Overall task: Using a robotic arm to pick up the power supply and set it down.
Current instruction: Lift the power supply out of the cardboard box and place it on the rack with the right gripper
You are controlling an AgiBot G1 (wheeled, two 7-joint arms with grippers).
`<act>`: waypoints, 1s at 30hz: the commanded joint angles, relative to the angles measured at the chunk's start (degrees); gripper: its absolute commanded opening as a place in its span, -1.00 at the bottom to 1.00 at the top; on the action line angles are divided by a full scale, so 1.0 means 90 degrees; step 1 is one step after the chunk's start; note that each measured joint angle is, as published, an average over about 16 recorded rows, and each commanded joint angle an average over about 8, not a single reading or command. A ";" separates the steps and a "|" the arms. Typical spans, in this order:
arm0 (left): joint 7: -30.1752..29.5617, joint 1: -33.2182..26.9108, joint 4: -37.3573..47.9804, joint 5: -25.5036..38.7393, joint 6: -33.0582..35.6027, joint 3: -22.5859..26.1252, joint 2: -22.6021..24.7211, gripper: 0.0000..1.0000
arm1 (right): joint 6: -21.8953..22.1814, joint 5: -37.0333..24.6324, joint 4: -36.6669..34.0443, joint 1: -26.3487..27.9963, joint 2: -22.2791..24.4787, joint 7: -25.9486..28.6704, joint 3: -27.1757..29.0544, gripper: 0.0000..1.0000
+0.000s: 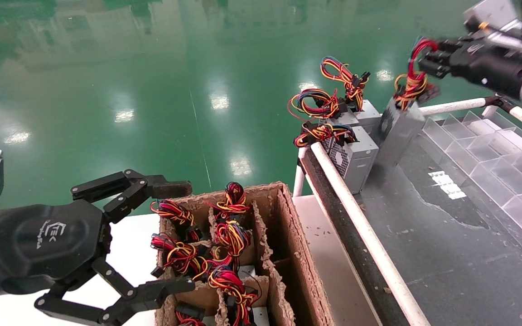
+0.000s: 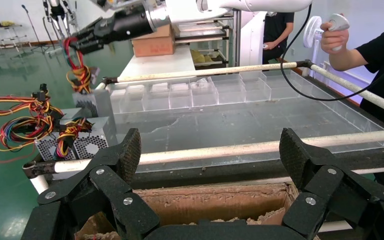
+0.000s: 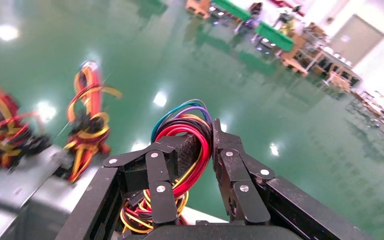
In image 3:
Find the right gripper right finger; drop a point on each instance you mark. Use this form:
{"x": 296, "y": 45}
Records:
{"x": 238, "y": 172}

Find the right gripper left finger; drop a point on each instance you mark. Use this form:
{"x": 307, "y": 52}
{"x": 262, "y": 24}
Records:
{"x": 160, "y": 165}

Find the green cloth covered table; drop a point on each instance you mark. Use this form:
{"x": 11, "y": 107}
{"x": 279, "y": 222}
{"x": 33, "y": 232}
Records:
{"x": 274, "y": 36}
{"x": 234, "y": 8}

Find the grey room door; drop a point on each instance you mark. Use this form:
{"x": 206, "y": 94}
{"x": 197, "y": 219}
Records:
{"x": 357, "y": 39}

